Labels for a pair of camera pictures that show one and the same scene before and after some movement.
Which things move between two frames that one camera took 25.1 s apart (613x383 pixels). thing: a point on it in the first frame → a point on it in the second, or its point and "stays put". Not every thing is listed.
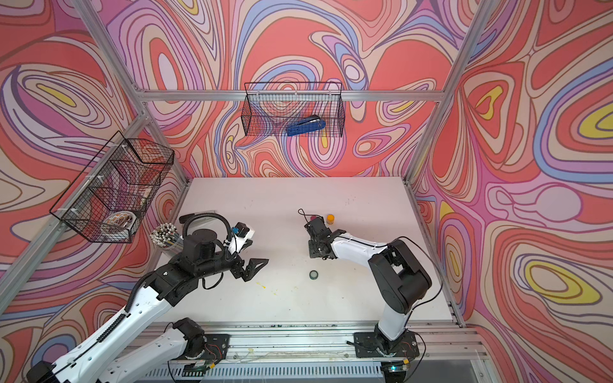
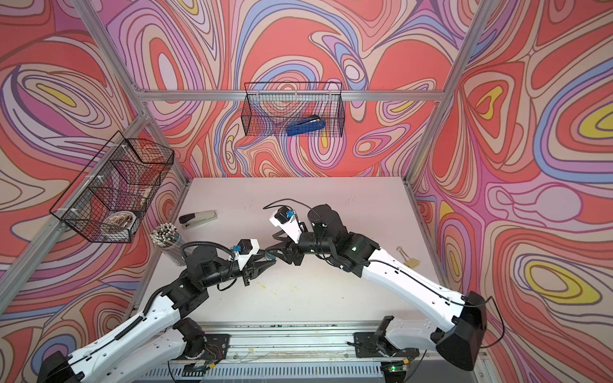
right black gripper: [312, 246] → [290, 249]
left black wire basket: [109, 197] stays put
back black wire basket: [270, 108] stays put
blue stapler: [308, 124] stays put
